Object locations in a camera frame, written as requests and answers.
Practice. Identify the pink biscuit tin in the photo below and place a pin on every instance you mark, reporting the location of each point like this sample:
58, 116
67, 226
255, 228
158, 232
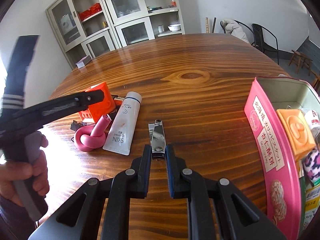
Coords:
267, 95

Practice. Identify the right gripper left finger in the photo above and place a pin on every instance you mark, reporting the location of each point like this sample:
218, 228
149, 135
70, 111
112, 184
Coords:
144, 172

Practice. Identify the orange heart silicone mould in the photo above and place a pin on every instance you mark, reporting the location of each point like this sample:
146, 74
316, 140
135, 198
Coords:
107, 106

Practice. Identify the person's left hand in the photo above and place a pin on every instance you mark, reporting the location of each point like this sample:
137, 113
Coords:
12, 171

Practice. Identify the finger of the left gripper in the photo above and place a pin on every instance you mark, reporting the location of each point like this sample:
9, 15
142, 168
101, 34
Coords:
70, 104

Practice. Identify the dark green binder clip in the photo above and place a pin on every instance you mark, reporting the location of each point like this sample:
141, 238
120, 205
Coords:
75, 125

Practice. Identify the beige jacket on chair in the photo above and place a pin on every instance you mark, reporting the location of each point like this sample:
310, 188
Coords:
233, 28

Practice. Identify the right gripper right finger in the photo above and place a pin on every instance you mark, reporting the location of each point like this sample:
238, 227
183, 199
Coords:
175, 165

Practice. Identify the pink knotted foam tube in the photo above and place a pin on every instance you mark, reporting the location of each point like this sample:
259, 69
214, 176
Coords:
88, 138

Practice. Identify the white skin cream tube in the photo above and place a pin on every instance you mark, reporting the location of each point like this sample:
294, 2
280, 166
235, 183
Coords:
120, 135

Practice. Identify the yellow orange square box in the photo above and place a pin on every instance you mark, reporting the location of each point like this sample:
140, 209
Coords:
298, 132

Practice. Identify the grey glass door cabinet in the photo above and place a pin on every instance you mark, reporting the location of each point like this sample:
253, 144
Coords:
95, 27

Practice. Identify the purple sleeve forearm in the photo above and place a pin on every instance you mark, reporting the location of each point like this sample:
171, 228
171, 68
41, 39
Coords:
15, 221

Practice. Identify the white ceramic bowl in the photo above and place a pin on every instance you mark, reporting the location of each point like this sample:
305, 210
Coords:
174, 27

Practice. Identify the silver nail clipper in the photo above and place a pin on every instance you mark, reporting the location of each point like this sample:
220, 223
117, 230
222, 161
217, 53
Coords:
157, 139

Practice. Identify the wooden stool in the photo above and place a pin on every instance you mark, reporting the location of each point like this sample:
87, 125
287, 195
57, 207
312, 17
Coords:
301, 60

